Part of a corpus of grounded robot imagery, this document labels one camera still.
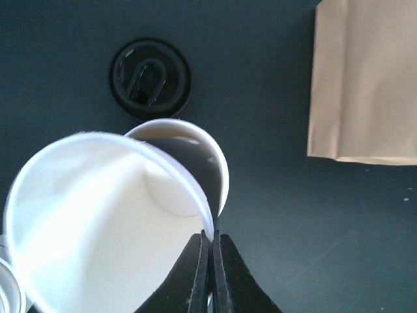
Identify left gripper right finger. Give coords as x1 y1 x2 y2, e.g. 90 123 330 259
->
211 231 281 313

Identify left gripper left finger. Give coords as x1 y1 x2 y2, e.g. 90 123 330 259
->
136 231 209 313

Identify white paper cup stack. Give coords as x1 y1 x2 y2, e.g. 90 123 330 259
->
1 235 26 313
3 132 214 312

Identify orange paper bag white handles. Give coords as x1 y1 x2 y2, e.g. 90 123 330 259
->
307 1 416 166

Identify black paper coffee cup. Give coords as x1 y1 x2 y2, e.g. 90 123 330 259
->
126 118 230 223

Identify left black lid stack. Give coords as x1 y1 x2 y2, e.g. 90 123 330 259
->
109 37 192 121

